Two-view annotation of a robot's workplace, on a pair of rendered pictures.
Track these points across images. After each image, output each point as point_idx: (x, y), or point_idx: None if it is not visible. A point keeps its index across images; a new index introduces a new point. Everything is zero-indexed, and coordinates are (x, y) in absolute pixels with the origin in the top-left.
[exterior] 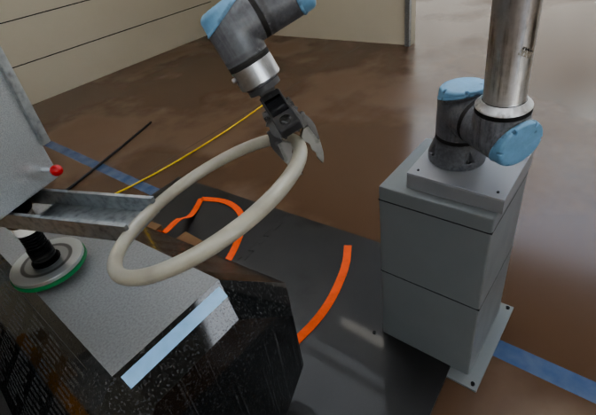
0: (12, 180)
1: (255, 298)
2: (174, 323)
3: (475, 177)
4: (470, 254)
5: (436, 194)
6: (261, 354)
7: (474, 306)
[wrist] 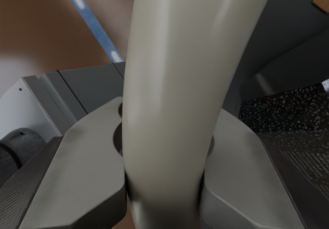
0: None
1: (282, 112)
2: None
3: (28, 116)
4: (86, 78)
5: (69, 125)
6: (285, 77)
7: (112, 65)
